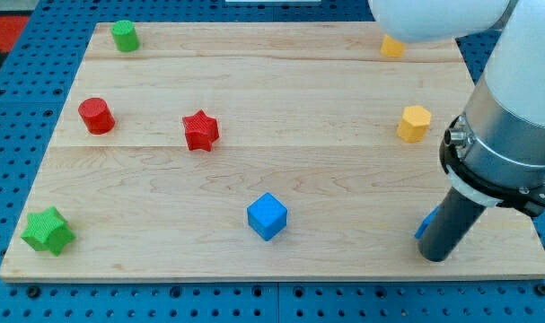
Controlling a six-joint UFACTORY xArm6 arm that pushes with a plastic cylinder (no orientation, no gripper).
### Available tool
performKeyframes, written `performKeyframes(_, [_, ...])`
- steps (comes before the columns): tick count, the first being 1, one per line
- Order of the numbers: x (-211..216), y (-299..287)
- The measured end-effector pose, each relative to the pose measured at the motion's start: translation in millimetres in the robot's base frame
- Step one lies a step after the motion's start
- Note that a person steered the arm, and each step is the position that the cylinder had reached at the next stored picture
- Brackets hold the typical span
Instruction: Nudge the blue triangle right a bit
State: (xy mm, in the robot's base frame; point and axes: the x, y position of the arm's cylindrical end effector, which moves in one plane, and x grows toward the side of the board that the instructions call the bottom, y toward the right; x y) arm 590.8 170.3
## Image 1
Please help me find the red star block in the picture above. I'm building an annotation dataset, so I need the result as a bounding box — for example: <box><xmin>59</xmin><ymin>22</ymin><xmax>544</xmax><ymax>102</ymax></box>
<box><xmin>182</xmin><ymin>109</ymin><xmax>219</xmax><ymax>152</ymax></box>

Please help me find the blue cube block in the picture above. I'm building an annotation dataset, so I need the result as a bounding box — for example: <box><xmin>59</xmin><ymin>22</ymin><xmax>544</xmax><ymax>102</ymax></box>
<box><xmin>247</xmin><ymin>193</ymin><xmax>288</xmax><ymax>241</ymax></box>

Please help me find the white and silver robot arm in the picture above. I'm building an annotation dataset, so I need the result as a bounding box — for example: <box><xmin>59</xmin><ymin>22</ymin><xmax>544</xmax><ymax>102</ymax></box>
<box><xmin>369</xmin><ymin>0</ymin><xmax>545</xmax><ymax>262</ymax></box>

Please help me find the yellow block far edge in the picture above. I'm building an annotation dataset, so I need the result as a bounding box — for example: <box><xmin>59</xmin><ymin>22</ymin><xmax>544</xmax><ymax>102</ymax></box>
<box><xmin>380</xmin><ymin>34</ymin><xmax>406</xmax><ymax>58</ymax></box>

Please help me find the yellow hexagon block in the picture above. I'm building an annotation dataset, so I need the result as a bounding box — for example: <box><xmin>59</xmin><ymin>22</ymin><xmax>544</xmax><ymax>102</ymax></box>
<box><xmin>396</xmin><ymin>105</ymin><xmax>432</xmax><ymax>143</ymax></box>

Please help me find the wooden board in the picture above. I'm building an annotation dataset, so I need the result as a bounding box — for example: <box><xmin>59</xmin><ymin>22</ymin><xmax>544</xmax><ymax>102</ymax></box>
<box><xmin>0</xmin><ymin>22</ymin><xmax>545</xmax><ymax>283</ymax></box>

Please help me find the green cylinder block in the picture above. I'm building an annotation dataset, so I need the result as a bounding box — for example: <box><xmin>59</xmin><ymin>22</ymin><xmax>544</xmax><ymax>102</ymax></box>
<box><xmin>110</xmin><ymin>20</ymin><xmax>140</xmax><ymax>52</ymax></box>

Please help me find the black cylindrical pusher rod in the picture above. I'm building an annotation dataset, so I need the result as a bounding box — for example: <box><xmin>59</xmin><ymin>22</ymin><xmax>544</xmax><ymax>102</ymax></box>
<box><xmin>418</xmin><ymin>188</ymin><xmax>486</xmax><ymax>262</ymax></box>

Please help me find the green star block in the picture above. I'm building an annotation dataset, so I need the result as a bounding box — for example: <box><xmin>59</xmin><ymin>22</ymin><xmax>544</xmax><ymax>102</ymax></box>
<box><xmin>21</xmin><ymin>206</ymin><xmax>76</xmax><ymax>257</ymax></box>

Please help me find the blue triangle block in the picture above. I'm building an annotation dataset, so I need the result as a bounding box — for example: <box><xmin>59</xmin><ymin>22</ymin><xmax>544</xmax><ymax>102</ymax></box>
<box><xmin>414</xmin><ymin>206</ymin><xmax>439</xmax><ymax>240</ymax></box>

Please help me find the red cylinder block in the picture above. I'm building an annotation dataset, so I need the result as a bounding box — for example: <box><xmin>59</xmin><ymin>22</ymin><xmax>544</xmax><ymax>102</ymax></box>
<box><xmin>78</xmin><ymin>98</ymin><xmax>116</xmax><ymax>135</ymax></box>

